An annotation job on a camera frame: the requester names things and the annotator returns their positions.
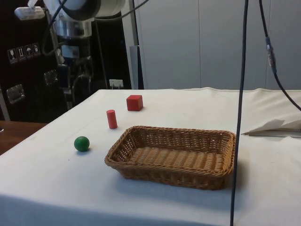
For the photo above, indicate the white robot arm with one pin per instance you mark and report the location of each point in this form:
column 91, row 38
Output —
column 107, row 7

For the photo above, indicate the brown wicker basket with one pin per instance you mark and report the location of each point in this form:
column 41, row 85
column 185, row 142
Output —
column 171, row 157

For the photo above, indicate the pale locker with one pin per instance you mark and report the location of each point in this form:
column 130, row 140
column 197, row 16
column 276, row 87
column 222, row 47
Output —
column 289, row 35
column 169, row 47

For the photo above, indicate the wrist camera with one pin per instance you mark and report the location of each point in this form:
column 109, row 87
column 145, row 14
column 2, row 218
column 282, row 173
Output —
column 29, row 13

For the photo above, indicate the black cabinet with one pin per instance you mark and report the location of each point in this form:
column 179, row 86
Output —
column 26, row 101

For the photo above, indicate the red cube block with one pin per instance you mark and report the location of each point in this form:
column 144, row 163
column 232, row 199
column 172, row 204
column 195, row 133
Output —
column 134, row 103

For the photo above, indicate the green ball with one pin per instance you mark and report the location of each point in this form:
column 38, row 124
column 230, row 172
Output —
column 81, row 143

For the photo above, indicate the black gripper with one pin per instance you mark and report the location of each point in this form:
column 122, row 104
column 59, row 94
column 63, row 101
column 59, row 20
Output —
column 70, row 51

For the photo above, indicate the red cylinder block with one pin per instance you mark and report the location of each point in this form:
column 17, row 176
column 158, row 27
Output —
column 112, row 119

